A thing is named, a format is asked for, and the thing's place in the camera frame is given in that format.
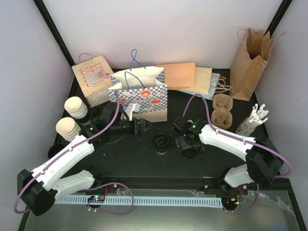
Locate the blue checkered paper bag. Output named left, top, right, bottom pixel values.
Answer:
left=107, top=49, right=168, bottom=122

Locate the near paper cup stack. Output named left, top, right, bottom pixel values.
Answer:
left=55, top=117, right=81, bottom=141

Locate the tan flat paper bag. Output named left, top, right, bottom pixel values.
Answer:
left=180, top=67, right=212, bottom=94

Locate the orange flat paper bag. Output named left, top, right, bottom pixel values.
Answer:
left=155, top=62, right=195, bottom=89

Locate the standing brown paper bag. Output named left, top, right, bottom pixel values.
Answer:
left=230, top=28, right=279, bottom=101

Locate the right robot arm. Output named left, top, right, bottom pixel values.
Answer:
left=171, top=116, right=284, bottom=195

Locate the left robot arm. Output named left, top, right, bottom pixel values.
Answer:
left=17, top=102, right=148, bottom=216

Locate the right black frame post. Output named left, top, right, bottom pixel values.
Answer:
left=264, top=0, right=293, bottom=37

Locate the paper cup stack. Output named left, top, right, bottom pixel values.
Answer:
left=55, top=117, right=81, bottom=141
left=64, top=96, right=91, bottom=126

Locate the light blue cable duct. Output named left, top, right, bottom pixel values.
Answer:
left=55, top=195, right=222, bottom=208

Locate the Cakes printed paper bag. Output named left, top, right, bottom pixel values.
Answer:
left=72, top=53, right=113, bottom=108

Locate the black coffee cup lids stack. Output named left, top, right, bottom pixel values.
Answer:
left=92, top=106, right=103, bottom=117

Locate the left black frame post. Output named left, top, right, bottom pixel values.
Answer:
left=33, top=0, right=75, bottom=66

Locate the light blue flat paper bag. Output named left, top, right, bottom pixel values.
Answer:
left=180, top=73, right=231, bottom=100

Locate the black frame post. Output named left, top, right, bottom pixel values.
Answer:
left=33, top=0, right=75, bottom=66
left=264, top=0, right=293, bottom=37

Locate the far paper cup stack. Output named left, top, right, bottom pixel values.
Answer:
left=64, top=96, right=91, bottom=126

